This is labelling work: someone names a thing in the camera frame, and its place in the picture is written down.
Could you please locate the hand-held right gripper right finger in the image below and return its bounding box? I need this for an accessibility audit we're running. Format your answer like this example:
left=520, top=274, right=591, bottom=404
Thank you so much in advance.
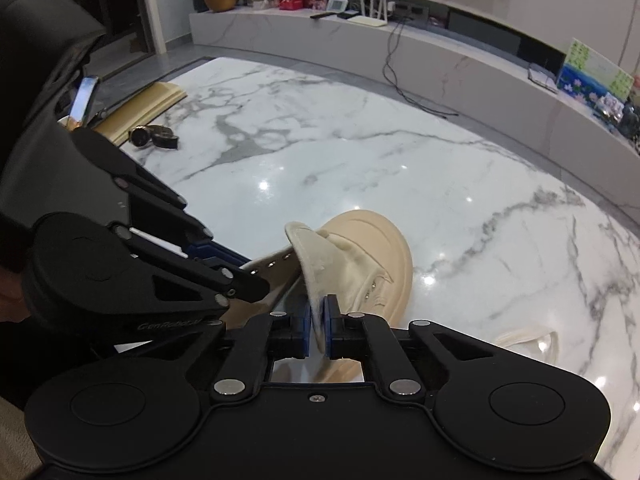
left=322, top=294, right=506, bottom=403

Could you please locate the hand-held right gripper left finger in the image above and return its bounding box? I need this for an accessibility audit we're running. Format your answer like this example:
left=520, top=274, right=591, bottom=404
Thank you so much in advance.
left=145, top=305, right=313, bottom=403

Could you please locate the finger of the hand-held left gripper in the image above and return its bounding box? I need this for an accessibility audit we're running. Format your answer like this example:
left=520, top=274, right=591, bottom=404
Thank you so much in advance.
left=107, top=155, right=251, bottom=267
left=112, top=222, right=272, bottom=311

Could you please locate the beige canvas shoe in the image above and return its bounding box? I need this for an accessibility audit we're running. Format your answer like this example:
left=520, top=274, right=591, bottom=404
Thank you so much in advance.
left=220, top=209, right=415, bottom=385

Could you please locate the smartphone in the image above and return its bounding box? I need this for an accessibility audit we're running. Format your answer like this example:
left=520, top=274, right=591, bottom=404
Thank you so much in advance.
left=67, top=75, right=101, bottom=128

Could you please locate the wristwatch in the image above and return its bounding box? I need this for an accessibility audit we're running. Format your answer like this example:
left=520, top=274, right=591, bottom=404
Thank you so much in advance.
left=127, top=124, right=181, bottom=151

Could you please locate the open beige book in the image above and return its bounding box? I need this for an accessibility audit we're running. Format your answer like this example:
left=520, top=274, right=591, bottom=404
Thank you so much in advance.
left=92, top=80, right=188, bottom=147

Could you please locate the sliding glass door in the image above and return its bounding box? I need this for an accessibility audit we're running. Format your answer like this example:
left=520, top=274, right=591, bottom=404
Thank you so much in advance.
left=92, top=0, right=166, bottom=58

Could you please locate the white router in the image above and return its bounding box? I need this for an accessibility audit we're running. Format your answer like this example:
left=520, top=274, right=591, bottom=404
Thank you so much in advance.
left=347, top=0, right=391, bottom=28

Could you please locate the power strip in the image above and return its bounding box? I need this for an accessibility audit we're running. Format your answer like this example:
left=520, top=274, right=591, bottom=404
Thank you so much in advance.
left=387, top=2, right=426, bottom=23

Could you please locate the notebook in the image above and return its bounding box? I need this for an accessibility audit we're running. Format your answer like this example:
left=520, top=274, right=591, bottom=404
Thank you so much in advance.
left=527, top=62, right=561, bottom=93

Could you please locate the small photo box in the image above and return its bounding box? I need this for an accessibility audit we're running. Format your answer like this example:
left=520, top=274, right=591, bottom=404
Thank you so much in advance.
left=592, top=92, right=626, bottom=126

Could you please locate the flower painting canvas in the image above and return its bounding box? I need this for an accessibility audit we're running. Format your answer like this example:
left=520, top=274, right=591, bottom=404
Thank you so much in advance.
left=556, top=37, right=635, bottom=106

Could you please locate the dark glass jar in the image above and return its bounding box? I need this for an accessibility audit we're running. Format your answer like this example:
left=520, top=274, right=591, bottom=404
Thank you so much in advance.
left=620, top=102, right=640, bottom=138

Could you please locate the black cable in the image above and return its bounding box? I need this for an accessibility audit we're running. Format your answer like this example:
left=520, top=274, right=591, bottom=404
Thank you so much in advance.
left=382, top=15, right=458, bottom=118

